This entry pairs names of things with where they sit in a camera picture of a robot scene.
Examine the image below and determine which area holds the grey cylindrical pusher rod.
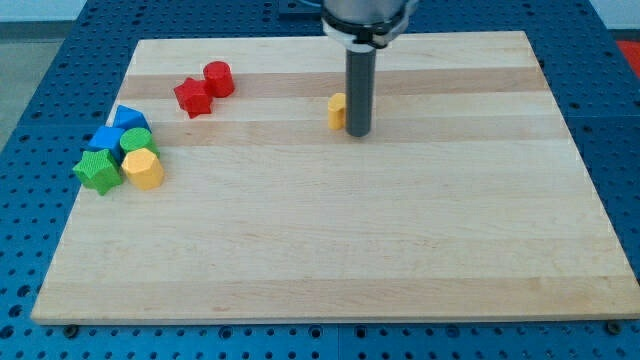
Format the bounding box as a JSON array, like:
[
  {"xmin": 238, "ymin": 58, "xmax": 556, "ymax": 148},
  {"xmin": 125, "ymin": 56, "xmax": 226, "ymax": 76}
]
[{"xmin": 345, "ymin": 49, "xmax": 376, "ymax": 137}]

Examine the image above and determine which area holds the yellow heart block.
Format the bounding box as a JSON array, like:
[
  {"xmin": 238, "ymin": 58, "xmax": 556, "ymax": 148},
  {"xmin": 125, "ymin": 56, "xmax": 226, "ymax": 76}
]
[{"xmin": 327, "ymin": 92, "xmax": 346, "ymax": 130}]

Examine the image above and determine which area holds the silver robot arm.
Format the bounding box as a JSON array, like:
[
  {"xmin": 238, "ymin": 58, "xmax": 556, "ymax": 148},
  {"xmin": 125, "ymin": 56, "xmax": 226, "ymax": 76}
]
[{"xmin": 321, "ymin": 0, "xmax": 418, "ymax": 137}]

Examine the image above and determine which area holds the red star block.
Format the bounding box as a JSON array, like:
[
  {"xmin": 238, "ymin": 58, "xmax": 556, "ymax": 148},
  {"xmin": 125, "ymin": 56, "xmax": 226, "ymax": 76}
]
[{"xmin": 173, "ymin": 77, "xmax": 213, "ymax": 119}]

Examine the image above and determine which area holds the green star block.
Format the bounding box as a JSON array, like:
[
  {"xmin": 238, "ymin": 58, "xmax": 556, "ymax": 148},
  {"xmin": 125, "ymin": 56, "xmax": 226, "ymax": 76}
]
[{"xmin": 72, "ymin": 149, "xmax": 123, "ymax": 196}]

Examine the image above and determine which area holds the red cylinder block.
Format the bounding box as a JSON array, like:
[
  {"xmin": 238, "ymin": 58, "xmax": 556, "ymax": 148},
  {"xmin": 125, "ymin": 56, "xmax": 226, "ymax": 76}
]
[{"xmin": 203, "ymin": 61, "xmax": 235, "ymax": 98}]

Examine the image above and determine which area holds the wooden board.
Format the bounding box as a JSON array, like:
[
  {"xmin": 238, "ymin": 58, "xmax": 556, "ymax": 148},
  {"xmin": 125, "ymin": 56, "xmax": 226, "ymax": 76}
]
[{"xmin": 31, "ymin": 31, "xmax": 639, "ymax": 325}]

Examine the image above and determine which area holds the green cylinder block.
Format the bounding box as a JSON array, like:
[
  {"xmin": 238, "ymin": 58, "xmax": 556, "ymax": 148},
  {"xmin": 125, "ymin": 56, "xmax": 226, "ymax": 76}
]
[{"xmin": 119, "ymin": 127, "xmax": 160, "ymax": 156}]

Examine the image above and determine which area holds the blue triangle block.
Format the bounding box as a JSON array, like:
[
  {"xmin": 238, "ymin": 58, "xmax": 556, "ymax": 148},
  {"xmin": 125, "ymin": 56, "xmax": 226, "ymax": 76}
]
[{"xmin": 112, "ymin": 105, "xmax": 151, "ymax": 131}]

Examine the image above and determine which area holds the yellow hexagon block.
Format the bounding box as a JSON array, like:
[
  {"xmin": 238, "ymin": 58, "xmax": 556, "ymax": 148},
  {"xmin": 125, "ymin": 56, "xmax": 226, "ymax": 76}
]
[{"xmin": 122, "ymin": 148, "xmax": 164, "ymax": 190}]

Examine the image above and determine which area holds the blue cube block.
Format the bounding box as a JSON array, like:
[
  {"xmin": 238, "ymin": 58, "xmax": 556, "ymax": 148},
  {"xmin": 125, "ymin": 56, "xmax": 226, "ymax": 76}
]
[{"xmin": 88, "ymin": 126, "xmax": 125, "ymax": 164}]

